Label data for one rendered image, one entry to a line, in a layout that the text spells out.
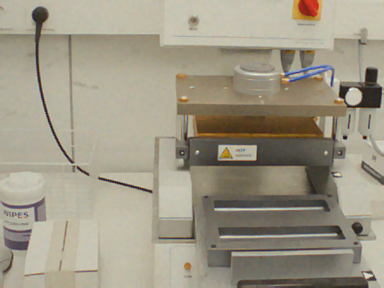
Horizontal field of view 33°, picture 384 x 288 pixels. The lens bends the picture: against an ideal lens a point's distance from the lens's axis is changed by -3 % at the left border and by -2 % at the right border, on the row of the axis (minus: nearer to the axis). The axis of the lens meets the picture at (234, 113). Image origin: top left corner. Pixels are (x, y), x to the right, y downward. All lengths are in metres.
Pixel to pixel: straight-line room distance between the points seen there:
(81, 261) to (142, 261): 0.20
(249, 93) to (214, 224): 0.27
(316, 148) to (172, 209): 0.25
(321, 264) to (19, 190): 0.66
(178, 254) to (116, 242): 0.38
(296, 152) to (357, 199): 0.12
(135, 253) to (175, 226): 0.35
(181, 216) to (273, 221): 0.15
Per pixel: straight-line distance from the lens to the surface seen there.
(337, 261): 0.81
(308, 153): 1.05
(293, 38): 1.23
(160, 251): 0.98
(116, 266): 1.27
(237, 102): 1.02
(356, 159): 1.72
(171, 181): 1.00
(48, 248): 1.16
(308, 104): 1.04
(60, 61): 1.63
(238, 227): 0.88
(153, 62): 1.62
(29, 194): 1.26
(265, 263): 0.79
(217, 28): 1.21
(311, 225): 0.90
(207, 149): 1.02
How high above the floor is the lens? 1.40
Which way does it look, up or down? 17 degrees down
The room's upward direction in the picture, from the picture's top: 3 degrees clockwise
